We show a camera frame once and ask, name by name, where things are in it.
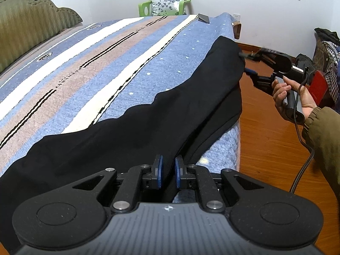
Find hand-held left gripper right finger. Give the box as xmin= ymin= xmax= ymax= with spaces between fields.
xmin=175 ymin=156 xmax=262 ymax=213

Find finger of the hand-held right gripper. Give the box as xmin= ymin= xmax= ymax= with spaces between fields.
xmin=239 ymin=48 xmax=274 ymax=68
xmin=245 ymin=68 xmax=275 ymax=95

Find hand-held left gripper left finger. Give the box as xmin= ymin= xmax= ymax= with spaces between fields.
xmin=72 ymin=154 xmax=164 ymax=213

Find black pants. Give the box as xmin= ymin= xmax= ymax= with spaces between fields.
xmin=0 ymin=35 xmax=246 ymax=253

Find person's right forearm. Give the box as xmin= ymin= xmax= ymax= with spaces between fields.
xmin=303 ymin=106 xmax=340 ymax=205

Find person's right hand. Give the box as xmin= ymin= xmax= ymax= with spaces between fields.
xmin=271 ymin=75 xmax=318 ymax=119

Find brown patterned bag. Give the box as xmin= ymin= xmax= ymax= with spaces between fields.
xmin=313 ymin=38 xmax=332 ymax=69

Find red box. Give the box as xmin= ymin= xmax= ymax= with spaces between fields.
xmin=309 ymin=70 xmax=336 ymax=108

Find black garment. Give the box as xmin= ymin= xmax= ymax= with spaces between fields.
xmin=315 ymin=27 xmax=340 ymax=43

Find green plastic chair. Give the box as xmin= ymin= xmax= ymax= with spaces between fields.
xmin=138 ymin=0 xmax=192 ymax=18

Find striped quilted blanket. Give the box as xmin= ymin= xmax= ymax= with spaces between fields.
xmin=0 ymin=13 xmax=242 ymax=205

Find green padded headboard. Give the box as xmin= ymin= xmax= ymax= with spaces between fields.
xmin=0 ymin=0 xmax=83 ymax=73

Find black cable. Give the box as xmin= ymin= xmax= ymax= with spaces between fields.
xmin=289 ymin=66 xmax=316 ymax=194

